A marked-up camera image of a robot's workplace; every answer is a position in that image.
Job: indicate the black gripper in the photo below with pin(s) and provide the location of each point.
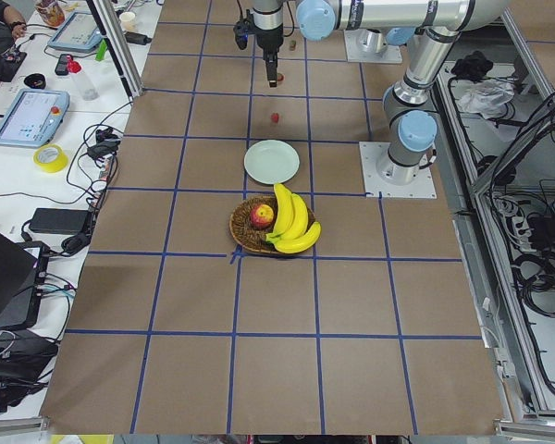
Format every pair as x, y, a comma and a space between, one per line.
268, 40

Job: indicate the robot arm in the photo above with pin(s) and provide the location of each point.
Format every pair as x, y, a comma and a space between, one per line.
412, 130

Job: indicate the light green plate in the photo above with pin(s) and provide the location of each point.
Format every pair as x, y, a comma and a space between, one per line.
271, 161

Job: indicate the paper cup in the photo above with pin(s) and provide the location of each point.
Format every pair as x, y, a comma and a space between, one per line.
128, 21

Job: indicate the red apple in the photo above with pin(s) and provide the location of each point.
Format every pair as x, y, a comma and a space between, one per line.
262, 216

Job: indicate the yellow banana bunch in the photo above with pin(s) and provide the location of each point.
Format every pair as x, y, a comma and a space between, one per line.
291, 232

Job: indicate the wicker basket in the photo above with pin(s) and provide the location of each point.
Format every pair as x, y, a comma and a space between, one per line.
243, 231

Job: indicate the blue teach pendant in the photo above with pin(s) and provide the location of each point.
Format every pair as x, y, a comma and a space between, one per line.
33, 118
78, 33

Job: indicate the clear bottle red cap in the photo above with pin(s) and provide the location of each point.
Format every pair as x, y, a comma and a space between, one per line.
82, 81

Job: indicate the yellow tape roll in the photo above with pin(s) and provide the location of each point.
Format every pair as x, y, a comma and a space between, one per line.
50, 158

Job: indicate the black power adapter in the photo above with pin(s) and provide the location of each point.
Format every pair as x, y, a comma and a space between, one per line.
58, 221

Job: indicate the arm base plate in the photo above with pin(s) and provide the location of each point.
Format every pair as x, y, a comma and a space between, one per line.
365, 46
385, 179

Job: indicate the aluminium frame post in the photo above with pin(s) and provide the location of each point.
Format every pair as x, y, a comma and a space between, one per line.
108, 24

